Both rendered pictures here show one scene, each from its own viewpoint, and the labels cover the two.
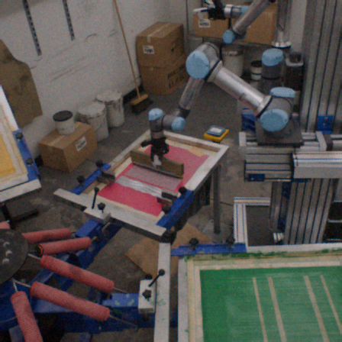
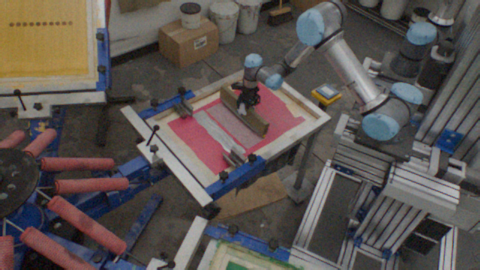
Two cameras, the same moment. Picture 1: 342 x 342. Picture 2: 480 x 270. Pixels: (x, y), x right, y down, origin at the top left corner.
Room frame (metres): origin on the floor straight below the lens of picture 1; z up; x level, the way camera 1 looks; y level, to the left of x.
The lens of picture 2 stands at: (0.49, -0.20, 2.33)
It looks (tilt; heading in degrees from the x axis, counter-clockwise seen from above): 46 degrees down; 10
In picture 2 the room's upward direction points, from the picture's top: 7 degrees clockwise
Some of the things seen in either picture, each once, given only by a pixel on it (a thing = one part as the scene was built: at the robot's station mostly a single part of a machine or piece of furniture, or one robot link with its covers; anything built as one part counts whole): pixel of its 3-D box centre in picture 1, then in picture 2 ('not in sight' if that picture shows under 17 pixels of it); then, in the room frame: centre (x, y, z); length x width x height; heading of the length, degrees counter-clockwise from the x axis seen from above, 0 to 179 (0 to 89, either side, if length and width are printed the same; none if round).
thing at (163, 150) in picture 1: (159, 144); (249, 94); (1.84, 0.05, 1.14); 0.09 x 0.08 x 0.12; 56
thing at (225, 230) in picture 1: (216, 187); (310, 146); (2.21, -0.33, 0.48); 0.22 x 0.22 x 0.96; 56
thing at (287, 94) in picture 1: (281, 101); (401, 103); (1.67, -0.57, 1.42); 0.13 x 0.12 x 0.14; 153
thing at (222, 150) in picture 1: (155, 171); (238, 119); (1.81, 0.09, 0.97); 0.79 x 0.58 x 0.04; 146
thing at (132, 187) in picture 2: (112, 229); (167, 169); (1.46, 0.33, 0.89); 1.24 x 0.06 x 0.06; 146
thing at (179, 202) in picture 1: (175, 210); (237, 176); (1.46, -0.01, 0.97); 0.30 x 0.05 x 0.07; 146
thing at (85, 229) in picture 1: (91, 227); (139, 166); (1.35, 0.40, 1.02); 0.17 x 0.06 x 0.05; 146
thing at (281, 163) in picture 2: (188, 198); (265, 158); (1.76, -0.10, 0.79); 0.46 x 0.09 x 0.33; 146
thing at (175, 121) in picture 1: (174, 121); (271, 76); (1.81, -0.05, 1.29); 0.11 x 0.11 x 0.08; 63
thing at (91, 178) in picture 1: (92, 181); (169, 107); (1.77, 0.45, 0.97); 0.30 x 0.05 x 0.07; 146
